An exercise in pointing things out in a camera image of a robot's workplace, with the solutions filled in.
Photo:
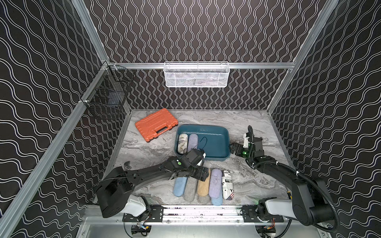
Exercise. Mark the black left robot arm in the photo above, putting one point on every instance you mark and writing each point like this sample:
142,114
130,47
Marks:
115,189

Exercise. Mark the aluminium corner post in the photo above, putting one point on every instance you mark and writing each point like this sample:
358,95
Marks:
90,28
314,32

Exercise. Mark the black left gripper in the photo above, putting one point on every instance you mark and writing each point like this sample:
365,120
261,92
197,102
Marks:
201,172

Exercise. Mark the purple glasses case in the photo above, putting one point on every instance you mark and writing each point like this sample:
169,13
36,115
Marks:
215,184

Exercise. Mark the marble print glasses case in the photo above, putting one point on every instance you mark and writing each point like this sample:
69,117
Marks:
182,143

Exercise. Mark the white wire basket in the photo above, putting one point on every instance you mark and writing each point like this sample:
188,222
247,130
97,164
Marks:
210,77

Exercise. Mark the lavender glasses case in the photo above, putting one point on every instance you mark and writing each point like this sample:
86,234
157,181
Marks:
192,142

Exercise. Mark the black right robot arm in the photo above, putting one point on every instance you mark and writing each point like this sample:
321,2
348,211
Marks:
310,202

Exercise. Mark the aluminium back crossbar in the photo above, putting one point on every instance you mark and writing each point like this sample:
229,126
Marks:
186,65

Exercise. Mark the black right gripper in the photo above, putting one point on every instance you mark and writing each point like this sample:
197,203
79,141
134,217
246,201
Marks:
236,148

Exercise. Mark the teal plastic storage box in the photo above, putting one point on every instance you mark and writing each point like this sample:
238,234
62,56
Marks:
214,140

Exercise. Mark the black wire basket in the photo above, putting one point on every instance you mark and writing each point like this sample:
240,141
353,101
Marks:
109,99

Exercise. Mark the light blue glasses case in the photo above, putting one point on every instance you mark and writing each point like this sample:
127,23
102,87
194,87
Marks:
179,186

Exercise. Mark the tan fabric glasses case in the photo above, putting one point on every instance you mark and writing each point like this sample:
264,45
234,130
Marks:
203,186

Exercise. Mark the aluminium corner post right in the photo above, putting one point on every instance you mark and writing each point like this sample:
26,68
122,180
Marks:
314,32

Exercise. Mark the newspaper print glasses case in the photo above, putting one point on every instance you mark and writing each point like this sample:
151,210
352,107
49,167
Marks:
227,185

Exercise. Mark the aluminium corner post left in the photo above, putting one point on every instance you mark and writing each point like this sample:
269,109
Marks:
90,28

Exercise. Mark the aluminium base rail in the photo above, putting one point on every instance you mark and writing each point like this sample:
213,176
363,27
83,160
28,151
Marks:
186,215

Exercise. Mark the orange plastic tool case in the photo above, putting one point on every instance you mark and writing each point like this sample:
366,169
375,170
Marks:
156,124

